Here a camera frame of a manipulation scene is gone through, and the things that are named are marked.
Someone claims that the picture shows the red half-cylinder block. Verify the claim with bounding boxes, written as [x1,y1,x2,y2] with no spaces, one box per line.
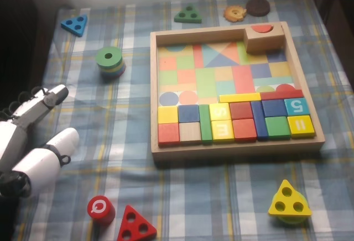
[251,24,274,34]

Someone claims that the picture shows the green triangle with holes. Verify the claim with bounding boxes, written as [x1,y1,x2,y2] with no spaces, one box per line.
[174,4,202,24]

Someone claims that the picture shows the square wooden tray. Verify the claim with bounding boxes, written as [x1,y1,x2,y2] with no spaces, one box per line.
[149,21,326,167]

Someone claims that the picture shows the red triangle with holes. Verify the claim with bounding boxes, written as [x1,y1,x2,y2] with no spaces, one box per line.
[117,205,158,241]

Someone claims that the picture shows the blue triangle with holes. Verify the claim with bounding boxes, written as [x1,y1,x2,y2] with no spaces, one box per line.
[60,14,89,38]

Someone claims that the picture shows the red cylinder with white mark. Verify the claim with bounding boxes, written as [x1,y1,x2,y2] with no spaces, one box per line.
[87,195,116,225]

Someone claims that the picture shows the round dark chocolate cookie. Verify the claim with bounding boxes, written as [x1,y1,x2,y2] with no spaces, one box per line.
[246,0,271,17]

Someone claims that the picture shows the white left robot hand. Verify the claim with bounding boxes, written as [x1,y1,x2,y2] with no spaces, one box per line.
[0,83,80,197]

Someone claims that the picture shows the stack of coloured wooden rings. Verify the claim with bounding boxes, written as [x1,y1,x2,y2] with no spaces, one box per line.
[95,46,126,81]

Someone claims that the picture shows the light green gear disc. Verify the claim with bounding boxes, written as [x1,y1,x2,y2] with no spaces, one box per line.
[276,193,309,224]

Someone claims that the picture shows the yellow triangle with holes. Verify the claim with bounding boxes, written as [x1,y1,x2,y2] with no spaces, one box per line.
[267,179,313,217]

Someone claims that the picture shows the tan flower-shaped cookie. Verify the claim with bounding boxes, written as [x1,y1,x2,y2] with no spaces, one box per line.
[223,4,247,23]

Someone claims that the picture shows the natural wooden block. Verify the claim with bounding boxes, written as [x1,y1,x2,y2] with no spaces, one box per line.
[243,22,285,55]

